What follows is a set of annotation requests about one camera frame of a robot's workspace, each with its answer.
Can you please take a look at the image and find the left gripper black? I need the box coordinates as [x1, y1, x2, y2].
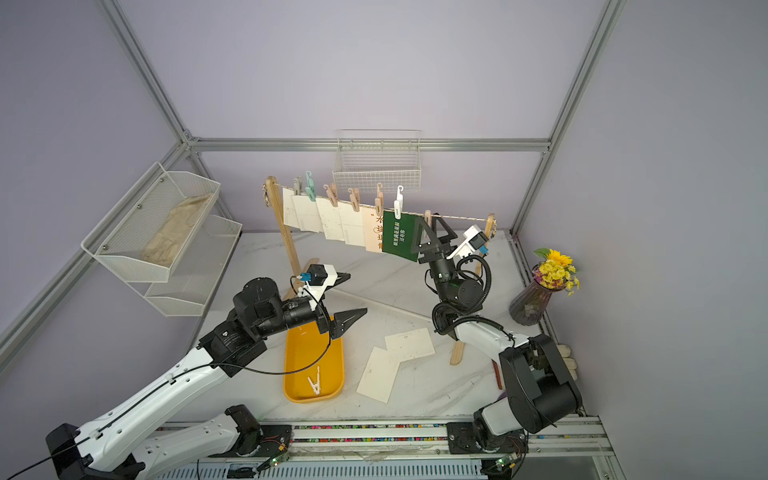
[257, 297, 366, 340]

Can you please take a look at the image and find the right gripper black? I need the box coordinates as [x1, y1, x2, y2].
[415, 216, 461, 306]

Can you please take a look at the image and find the green postcard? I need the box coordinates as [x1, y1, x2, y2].
[382, 211, 419, 262]

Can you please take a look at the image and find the white clothespin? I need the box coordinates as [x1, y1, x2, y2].
[307, 368, 322, 396]
[393, 185, 404, 220]

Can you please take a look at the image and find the pink chinese text postcard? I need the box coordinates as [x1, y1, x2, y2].
[363, 212, 383, 253]

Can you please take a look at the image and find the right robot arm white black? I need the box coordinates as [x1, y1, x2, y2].
[411, 217, 583, 453]

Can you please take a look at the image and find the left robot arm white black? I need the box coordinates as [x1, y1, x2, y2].
[46, 264, 367, 479]

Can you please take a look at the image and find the yellow plastic tray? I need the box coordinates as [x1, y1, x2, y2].
[283, 323, 345, 403]

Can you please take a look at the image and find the green clothespin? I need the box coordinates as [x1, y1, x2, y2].
[304, 170, 317, 202]

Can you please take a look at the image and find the vase with yellow flowers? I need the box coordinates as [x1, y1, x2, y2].
[509, 247, 581, 326]

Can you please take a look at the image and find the beige cloth in shelf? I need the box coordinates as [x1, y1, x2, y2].
[140, 194, 212, 267]

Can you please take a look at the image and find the white mesh two-tier shelf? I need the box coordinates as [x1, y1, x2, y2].
[81, 163, 242, 317]

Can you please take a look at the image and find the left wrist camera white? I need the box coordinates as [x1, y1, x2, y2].
[297, 264, 339, 302]

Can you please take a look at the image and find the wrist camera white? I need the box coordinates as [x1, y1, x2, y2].
[297, 264, 339, 302]
[447, 225, 488, 260]

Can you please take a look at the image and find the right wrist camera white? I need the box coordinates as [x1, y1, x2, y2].
[447, 225, 488, 260]

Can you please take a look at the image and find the twine string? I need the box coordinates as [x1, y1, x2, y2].
[403, 209, 497, 224]

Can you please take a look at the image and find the white wire wall basket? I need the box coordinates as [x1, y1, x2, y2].
[332, 129, 422, 193]

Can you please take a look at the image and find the wooden drying rack frame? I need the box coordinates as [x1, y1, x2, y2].
[263, 176, 497, 366]

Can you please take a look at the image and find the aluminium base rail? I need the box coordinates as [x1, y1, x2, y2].
[135, 415, 625, 479]

